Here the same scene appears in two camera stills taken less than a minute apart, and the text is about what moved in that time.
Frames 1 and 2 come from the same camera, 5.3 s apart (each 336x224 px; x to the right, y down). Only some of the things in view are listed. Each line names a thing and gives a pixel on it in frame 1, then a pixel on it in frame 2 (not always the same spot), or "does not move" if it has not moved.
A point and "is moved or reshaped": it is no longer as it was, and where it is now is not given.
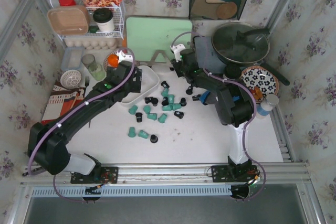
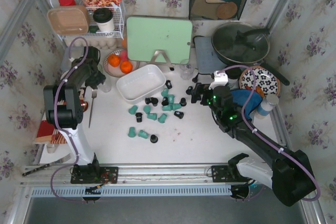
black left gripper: (134, 80) → (95, 79)
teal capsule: (143, 134) does not move
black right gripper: (180, 66) → (198, 93)
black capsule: (138, 117) does not move
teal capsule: (133, 110) does not move
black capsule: (165, 84) is moved or reshaped
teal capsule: (165, 93) does not move
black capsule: (179, 114) does not move
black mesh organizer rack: (217, 0) does not move
